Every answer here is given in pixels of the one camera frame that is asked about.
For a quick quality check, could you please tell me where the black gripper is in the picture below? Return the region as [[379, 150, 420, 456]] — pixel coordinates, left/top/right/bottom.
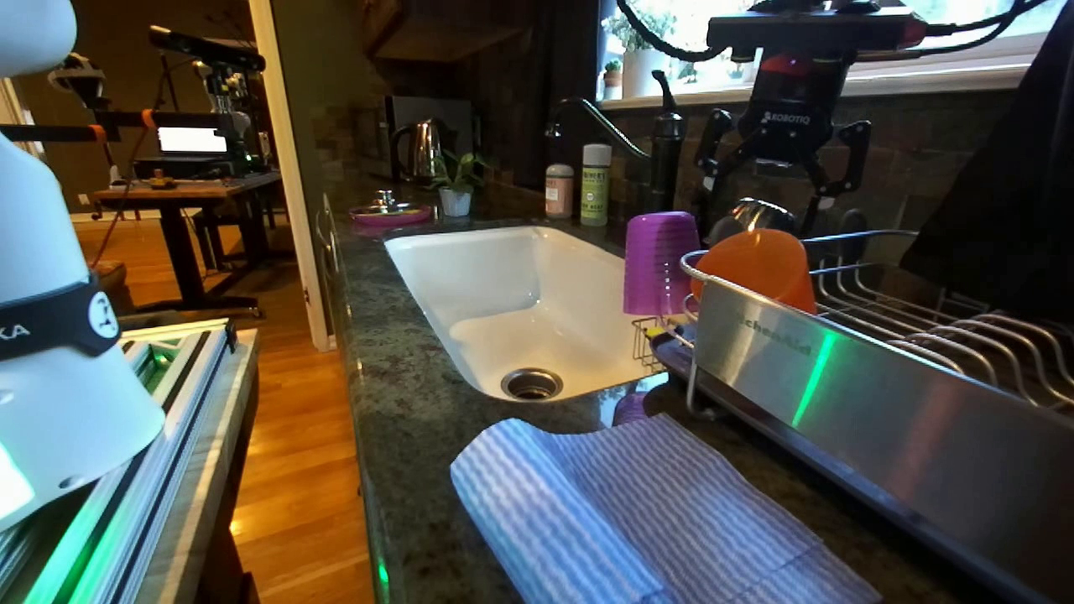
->
[[688, 52, 876, 238]]

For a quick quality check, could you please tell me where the silver metal bowl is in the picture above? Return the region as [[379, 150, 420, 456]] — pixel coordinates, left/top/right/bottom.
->
[[704, 193, 803, 249]]

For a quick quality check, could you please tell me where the orange plastic bowl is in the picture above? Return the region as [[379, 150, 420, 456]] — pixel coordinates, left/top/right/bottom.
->
[[696, 227, 819, 315]]

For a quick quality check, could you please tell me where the purple plastic cup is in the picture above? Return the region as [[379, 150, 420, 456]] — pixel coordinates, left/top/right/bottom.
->
[[622, 207, 701, 318]]

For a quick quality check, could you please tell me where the windowsill plant in white pot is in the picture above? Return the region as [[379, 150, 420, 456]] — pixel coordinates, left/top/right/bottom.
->
[[612, 10, 676, 100]]

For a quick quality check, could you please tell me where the white window sill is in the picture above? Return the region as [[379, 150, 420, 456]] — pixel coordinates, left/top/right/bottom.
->
[[602, 52, 1043, 113]]

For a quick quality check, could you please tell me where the green bottle white cap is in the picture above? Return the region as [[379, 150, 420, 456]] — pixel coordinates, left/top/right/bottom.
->
[[578, 140, 613, 227]]

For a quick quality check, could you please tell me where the dark kitchen faucet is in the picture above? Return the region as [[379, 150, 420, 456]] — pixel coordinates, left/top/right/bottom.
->
[[543, 95, 650, 214]]

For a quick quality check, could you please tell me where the stainless steel dish rack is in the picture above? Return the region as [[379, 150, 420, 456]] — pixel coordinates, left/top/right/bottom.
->
[[650, 227, 1074, 604]]

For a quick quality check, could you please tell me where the white kitchen sink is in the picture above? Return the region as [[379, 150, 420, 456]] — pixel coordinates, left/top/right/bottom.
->
[[381, 223, 676, 410]]

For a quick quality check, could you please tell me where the plant in small white pot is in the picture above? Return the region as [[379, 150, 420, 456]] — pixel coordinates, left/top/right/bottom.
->
[[430, 148, 488, 217]]

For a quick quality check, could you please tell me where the metal sink drain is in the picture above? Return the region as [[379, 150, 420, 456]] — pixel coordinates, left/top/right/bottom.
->
[[501, 364, 566, 402]]

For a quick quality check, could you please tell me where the metal kettle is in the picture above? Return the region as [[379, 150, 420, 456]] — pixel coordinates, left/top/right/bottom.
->
[[394, 113, 445, 186]]

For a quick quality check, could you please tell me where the blue striped dish cloth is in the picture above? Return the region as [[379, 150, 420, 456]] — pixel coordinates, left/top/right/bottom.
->
[[445, 412, 883, 604]]

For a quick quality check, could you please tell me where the pink soap dish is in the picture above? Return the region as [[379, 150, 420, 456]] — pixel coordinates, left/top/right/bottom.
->
[[350, 186, 435, 236]]

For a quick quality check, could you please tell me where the lit computer monitor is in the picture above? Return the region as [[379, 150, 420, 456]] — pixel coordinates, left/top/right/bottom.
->
[[152, 117, 234, 162]]

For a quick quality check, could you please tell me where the dark wooden desk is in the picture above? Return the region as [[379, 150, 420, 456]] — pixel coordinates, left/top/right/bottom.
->
[[93, 170, 283, 312]]

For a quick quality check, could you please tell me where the stand with red clamps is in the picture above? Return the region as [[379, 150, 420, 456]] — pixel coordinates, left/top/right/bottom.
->
[[0, 47, 156, 148]]

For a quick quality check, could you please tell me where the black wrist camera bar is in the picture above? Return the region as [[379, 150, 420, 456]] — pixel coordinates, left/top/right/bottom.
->
[[701, 10, 934, 59]]

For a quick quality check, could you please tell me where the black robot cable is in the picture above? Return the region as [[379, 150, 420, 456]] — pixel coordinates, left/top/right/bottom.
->
[[893, 0, 1052, 59], [613, 0, 725, 63]]

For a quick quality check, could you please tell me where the white door frame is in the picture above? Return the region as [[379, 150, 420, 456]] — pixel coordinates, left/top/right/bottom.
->
[[244, 0, 338, 353]]

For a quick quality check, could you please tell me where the black camera tripod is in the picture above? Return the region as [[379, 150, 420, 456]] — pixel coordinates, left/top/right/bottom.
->
[[144, 22, 273, 170]]

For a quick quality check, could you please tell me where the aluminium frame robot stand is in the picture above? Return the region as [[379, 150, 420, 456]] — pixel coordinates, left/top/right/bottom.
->
[[0, 315, 261, 604]]

